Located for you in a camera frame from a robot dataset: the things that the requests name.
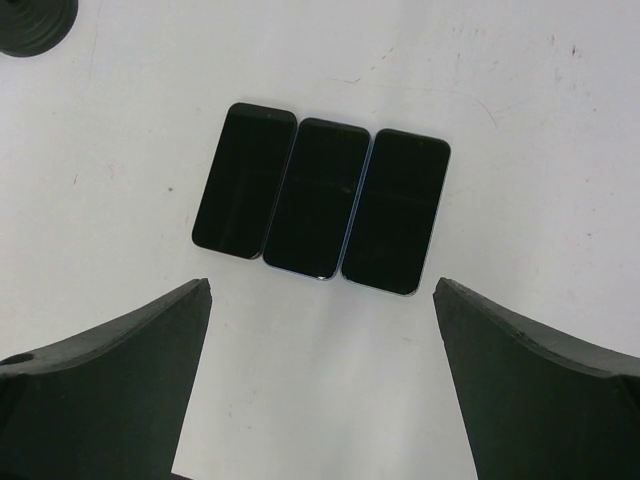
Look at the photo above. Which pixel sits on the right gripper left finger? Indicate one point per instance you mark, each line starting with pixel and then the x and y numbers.
pixel 109 402

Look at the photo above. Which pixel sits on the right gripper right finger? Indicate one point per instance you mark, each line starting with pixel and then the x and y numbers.
pixel 537 403

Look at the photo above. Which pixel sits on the teal-edged phone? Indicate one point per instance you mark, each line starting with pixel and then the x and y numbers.
pixel 396 211

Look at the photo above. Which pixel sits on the blue-edged black phone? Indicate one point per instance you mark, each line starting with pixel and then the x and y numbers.
pixel 316 199

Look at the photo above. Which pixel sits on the black pole phone stand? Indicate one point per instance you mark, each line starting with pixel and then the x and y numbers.
pixel 33 27

